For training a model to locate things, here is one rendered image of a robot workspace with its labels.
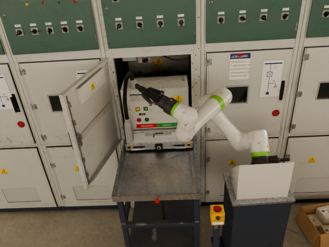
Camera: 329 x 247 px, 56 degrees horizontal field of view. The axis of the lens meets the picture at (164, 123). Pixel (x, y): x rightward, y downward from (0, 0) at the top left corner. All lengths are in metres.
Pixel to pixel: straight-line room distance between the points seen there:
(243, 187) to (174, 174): 0.49
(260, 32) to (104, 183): 1.89
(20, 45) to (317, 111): 2.31
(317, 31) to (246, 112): 0.77
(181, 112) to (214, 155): 1.19
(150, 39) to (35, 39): 0.82
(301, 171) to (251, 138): 1.00
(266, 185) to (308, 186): 1.10
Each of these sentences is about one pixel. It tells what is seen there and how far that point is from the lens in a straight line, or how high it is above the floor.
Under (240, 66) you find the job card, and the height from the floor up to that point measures 1.47.
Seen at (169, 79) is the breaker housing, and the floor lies 1.39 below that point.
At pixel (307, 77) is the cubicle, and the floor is 1.35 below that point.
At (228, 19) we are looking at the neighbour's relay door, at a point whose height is 1.81.
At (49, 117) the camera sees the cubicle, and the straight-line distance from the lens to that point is 2.72.
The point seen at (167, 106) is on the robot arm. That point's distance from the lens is 1.69.
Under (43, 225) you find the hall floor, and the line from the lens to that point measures 3.38.
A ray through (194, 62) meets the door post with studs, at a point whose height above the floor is 1.51.
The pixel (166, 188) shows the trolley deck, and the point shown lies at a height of 0.85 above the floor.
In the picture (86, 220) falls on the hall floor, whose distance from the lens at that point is 3.26.
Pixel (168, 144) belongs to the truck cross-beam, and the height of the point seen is 0.90.
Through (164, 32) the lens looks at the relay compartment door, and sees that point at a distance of 2.25.
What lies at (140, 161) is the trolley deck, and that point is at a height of 0.85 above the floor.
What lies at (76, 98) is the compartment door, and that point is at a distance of 2.06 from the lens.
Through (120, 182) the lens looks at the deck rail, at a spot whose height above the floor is 0.85.
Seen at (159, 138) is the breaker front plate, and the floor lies 0.96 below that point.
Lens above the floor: 2.35
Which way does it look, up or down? 32 degrees down
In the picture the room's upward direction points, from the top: 4 degrees counter-clockwise
